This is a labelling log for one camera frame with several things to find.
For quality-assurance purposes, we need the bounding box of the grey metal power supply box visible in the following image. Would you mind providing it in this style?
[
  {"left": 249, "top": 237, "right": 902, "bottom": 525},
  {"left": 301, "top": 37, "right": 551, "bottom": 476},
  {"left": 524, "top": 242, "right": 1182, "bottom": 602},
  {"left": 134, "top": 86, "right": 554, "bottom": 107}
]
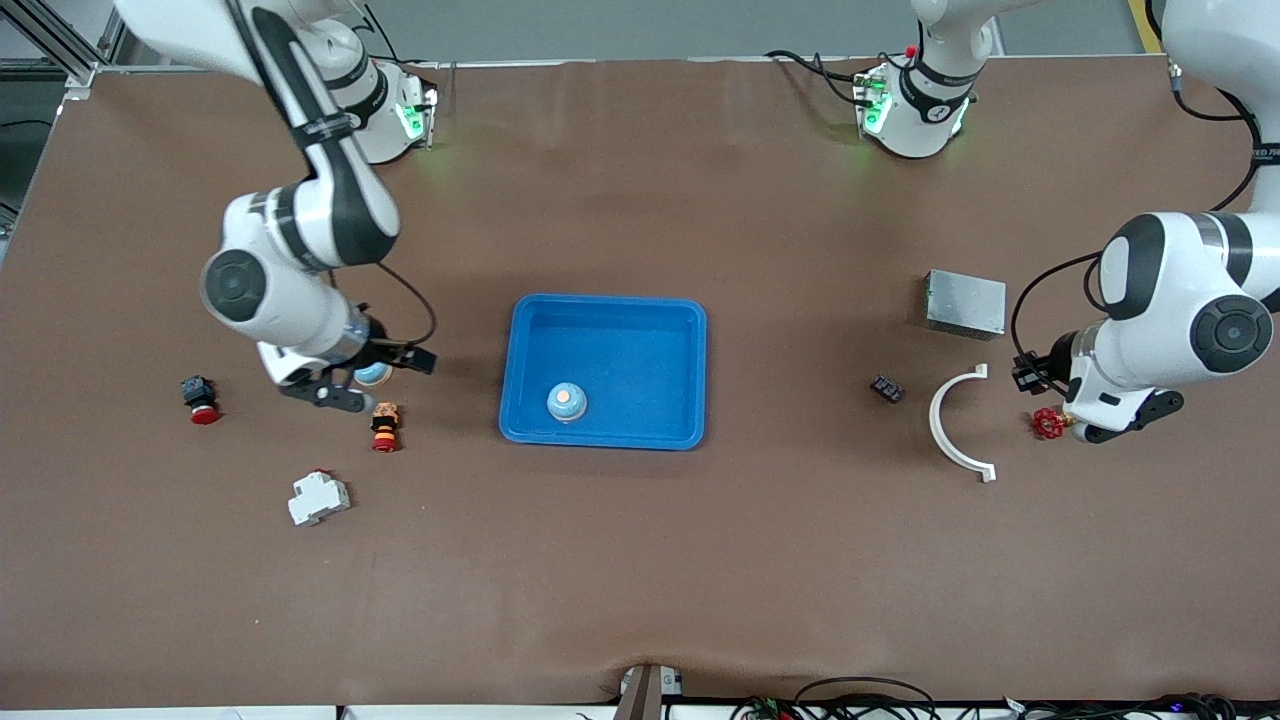
[{"left": 922, "top": 268, "right": 1008, "bottom": 342}]

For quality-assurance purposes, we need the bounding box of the white circuit breaker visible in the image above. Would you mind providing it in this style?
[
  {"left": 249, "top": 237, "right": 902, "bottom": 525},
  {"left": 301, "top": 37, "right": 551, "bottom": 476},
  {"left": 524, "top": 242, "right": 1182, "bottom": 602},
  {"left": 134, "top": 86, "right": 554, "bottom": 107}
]
[{"left": 287, "top": 468, "right": 352, "bottom": 528}]

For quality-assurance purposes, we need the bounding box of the red mushroom push button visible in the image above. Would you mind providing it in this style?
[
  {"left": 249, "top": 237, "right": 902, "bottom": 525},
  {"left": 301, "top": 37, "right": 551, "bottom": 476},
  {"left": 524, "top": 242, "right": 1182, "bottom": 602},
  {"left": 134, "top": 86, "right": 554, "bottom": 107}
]
[{"left": 179, "top": 374, "right": 222, "bottom": 427}]

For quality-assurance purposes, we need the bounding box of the blue plastic tray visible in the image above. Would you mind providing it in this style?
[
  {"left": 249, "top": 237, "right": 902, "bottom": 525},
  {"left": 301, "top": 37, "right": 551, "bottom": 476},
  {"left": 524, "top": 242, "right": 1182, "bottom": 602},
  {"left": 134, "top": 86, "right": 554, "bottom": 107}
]
[{"left": 497, "top": 293, "right": 709, "bottom": 451}]

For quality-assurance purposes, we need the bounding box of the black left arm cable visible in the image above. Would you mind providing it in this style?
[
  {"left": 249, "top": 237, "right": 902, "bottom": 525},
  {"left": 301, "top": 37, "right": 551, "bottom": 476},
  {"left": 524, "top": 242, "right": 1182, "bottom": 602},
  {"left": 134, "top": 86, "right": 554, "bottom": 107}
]
[{"left": 1010, "top": 0, "right": 1280, "bottom": 366}]

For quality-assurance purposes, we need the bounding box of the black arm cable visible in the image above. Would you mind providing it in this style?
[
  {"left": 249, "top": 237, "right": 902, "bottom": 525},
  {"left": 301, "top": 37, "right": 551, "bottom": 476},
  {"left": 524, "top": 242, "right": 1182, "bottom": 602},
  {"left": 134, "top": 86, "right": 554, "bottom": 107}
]
[
  {"left": 225, "top": 0, "right": 439, "bottom": 351},
  {"left": 1010, "top": 0, "right": 1280, "bottom": 366}
]

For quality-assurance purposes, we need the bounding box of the white curved plastic bracket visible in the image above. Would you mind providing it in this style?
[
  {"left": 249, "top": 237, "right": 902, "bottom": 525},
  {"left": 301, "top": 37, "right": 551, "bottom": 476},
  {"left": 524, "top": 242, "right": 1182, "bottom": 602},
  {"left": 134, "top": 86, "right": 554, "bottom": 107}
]
[{"left": 928, "top": 363, "right": 998, "bottom": 484}]

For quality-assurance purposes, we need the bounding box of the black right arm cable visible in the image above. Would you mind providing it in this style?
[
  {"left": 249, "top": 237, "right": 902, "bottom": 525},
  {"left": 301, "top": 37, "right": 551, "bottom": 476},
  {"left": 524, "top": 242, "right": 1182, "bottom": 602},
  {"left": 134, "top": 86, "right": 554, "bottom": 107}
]
[{"left": 225, "top": 0, "right": 439, "bottom": 351}]

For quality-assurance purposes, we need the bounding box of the black cable bundle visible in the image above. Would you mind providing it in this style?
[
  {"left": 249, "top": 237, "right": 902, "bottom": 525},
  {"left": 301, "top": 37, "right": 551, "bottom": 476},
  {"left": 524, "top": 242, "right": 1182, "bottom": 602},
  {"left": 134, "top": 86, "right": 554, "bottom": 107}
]
[{"left": 1000, "top": 692, "right": 1280, "bottom": 720}]

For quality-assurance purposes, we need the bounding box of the black looped cable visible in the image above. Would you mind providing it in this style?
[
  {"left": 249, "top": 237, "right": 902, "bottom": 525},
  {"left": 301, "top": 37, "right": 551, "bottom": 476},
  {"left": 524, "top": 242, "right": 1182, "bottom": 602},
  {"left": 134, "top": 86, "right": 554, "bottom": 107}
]
[{"left": 793, "top": 677, "right": 941, "bottom": 720}]

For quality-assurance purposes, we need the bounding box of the aluminium frame post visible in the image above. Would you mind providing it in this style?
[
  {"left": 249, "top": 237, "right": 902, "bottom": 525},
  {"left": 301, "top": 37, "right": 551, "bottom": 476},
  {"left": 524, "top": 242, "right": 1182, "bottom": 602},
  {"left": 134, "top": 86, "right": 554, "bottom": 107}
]
[{"left": 0, "top": 0, "right": 136, "bottom": 101}]

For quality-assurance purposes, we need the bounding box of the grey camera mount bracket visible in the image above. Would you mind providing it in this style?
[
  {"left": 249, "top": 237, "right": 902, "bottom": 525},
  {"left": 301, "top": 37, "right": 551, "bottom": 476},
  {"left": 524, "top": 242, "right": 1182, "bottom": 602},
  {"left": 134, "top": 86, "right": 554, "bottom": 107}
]
[{"left": 612, "top": 662, "right": 686, "bottom": 720}]

